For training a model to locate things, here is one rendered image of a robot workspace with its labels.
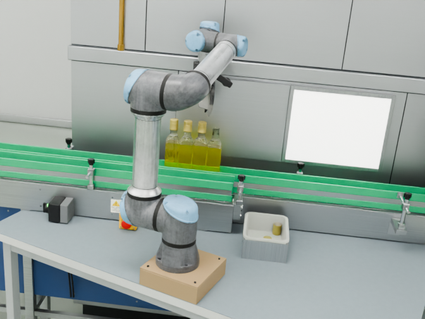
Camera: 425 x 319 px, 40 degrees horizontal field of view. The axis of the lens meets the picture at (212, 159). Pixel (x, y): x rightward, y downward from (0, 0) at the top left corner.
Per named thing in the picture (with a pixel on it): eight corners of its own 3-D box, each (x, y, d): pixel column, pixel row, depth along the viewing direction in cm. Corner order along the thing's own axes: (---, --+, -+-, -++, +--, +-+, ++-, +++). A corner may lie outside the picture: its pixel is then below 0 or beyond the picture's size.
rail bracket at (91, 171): (97, 188, 237) (97, 157, 232) (92, 196, 230) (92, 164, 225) (87, 187, 237) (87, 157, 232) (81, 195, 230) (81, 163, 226)
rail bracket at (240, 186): (243, 193, 242) (246, 165, 237) (241, 211, 226) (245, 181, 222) (236, 192, 242) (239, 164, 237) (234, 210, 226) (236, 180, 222)
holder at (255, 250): (284, 229, 244) (286, 212, 241) (286, 263, 218) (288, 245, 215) (243, 225, 245) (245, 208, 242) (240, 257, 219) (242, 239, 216)
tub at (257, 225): (285, 234, 238) (288, 215, 235) (286, 262, 218) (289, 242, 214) (243, 230, 240) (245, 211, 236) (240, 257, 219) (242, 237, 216)
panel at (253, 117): (380, 170, 252) (394, 93, 240) (381, 173, 250) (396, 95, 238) (174, 148, 258) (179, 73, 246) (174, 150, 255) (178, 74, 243)
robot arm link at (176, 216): (188, 248, 190) (190, 211, 185) (151, 238, 194) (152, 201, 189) (202, 233, 200) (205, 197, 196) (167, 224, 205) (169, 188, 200)
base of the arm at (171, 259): (190, 277, 192) (192, 251, 188) (148, 267, 196) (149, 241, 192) (205, 256, 205) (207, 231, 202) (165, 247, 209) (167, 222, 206)
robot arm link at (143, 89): (155, 238, 193) (164, 76, 175) (115, 228, 198) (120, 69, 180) (170, 225, 204) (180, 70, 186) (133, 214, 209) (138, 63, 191)
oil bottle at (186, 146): (191, 182, 250) (195, 135, 242) (190, 187, 244) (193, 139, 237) (178, 181, 250) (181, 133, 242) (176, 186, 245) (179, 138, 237)
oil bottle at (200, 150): (205, 183, 250) (209, 136, 242) (203, 188, 244) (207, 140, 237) (192, 181, 250) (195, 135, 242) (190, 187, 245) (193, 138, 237)
